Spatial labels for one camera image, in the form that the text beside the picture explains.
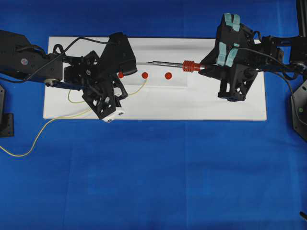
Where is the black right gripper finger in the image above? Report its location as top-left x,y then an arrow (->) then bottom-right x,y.
199,13 -> 242,79
218,64 -> 258,102

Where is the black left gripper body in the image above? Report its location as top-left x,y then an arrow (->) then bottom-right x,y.
62,51 -> 106,90

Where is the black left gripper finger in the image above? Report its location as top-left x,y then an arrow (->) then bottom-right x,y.
82,80 -> 128,123
97,32 -> 139,82

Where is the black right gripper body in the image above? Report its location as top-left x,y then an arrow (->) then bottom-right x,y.
236,23 -> 263,72

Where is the red handled soldering iron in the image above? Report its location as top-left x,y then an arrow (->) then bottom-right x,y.
146,60 -> 212,72

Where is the yellow solder wire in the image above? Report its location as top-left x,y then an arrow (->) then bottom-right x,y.
0,79 -> 148,158

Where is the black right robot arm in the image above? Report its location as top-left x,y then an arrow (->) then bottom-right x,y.
198,0 -> 307,102

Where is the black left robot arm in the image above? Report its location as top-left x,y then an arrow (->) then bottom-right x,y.
0,30 -> 137,122

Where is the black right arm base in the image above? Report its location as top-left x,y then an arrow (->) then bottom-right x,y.
290,80 -> 307,141

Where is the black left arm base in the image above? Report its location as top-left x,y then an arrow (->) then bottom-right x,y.
0,86 -> 14,138

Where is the red dot mark middle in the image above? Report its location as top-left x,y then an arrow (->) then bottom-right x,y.
142,72 -> 149,80

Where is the red dot mark right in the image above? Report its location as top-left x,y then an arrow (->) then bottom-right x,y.
165,72 -> 172,80

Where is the white rectangular work board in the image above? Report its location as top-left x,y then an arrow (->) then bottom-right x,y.
42,35 -> 268,122

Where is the blue table cloth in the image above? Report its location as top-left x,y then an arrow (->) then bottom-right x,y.
0,0 -> 307,230

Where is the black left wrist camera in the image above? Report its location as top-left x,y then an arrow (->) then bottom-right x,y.
102,32 -> 139,75

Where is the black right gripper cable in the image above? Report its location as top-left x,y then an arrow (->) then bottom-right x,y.
236,30 -> 307,96

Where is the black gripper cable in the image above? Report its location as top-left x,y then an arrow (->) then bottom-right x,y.
236,30 -> 307,96
14,35 -> 116,72

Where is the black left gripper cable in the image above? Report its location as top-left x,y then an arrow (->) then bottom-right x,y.
14,35 -> 116,72

